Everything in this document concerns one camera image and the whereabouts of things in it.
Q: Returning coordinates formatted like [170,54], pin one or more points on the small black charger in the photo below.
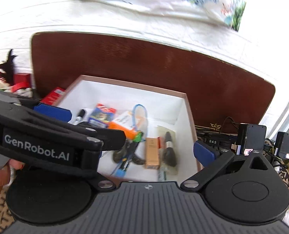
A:
[284,143]

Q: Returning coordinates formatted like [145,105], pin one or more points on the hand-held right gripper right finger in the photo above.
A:
[204,151]

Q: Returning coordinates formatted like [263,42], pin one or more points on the orange and white box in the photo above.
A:
[121,124]

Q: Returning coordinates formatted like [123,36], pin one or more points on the brown wooden board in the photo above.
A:
[159,63]

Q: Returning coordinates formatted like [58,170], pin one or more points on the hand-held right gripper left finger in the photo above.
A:
[105,184]

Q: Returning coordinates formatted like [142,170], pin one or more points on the white box with pink rim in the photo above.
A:
[134,95]

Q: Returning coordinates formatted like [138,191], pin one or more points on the red flat box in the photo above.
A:
[53,96]

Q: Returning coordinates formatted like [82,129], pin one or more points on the black marker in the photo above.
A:
[80,115]

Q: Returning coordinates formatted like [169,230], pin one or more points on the small blue object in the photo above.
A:
[121,173]

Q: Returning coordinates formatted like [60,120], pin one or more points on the tan slim box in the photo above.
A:
[152,154]

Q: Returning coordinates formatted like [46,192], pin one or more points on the red ribbon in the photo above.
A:
[19,86]

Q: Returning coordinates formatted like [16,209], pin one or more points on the small green object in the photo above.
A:
[137,136]

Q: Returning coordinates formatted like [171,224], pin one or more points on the large black charger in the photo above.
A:
[252,136]

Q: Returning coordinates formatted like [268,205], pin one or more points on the small red box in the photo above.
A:
[21,78]

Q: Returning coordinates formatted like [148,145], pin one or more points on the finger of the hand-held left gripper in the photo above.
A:
[53,112]
[105,137]

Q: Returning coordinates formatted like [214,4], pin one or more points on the printed card box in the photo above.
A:
[102,115]

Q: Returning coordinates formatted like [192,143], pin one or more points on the makeup brush in clear packet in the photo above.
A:
[168,154]

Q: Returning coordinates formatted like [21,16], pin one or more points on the black feather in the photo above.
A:
[8,65]

